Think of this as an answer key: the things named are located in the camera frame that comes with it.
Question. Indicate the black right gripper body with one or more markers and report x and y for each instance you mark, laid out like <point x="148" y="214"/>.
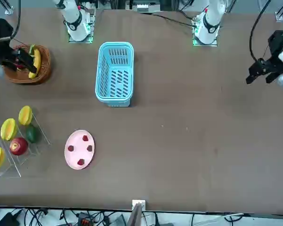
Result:
<point x="1" y="55"/>

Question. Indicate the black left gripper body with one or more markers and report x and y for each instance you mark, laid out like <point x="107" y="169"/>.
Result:
<point x="273" y="63"/>

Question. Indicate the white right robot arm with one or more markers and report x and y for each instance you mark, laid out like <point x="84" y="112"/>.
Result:
<point x="76" y="21"/>

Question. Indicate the brown wicker basket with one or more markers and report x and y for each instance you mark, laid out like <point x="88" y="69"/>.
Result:
<point x="44" y="68"/>

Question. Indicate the blue plastic basket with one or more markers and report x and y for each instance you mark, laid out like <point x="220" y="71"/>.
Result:
<point x="122" y="53"/>

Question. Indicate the yellow banana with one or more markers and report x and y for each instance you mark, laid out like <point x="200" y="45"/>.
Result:
<point x="37" y="58"/>

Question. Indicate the green avocado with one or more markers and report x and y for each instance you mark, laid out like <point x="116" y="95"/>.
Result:
<point x="31" y="133"/>

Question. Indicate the red apple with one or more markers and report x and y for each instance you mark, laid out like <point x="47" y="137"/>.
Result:
<point x="18" y="146"/>

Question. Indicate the red strawberry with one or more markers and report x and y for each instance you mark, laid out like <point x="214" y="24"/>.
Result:
<point x="81" y="162"/>
<point x="71" y="148"/>
<point x="89" y="148"/>
<point x="85" y="138"/>

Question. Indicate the clear acrylic stepped stand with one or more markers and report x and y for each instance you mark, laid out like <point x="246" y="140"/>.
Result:
<point x="11" y="168"/>

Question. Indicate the pink plate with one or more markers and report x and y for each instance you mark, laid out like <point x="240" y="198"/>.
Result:
<point x="78" y="150"/>

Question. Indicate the grey power strip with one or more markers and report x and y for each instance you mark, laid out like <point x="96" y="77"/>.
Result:
<point x="143" y="8"/>

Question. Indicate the black power adapter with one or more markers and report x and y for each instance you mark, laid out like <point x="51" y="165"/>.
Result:
<point x="7" y="219"/>

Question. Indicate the red and black device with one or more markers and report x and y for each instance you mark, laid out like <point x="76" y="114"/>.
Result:
<point x="86" y="220"/>

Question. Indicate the grey upright board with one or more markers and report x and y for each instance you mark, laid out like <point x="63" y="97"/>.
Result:
<point x="134" y="216"/>

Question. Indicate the black camera bracket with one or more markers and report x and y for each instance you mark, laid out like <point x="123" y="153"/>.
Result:
<point x="275" y="44"/>

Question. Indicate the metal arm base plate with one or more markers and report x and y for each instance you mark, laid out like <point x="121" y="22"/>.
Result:
<point x="90" y="28"/>
<point x="195" y="42"/>

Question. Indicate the white socket bracket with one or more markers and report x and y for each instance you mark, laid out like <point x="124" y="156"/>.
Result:
<point x="139" y="203"/>

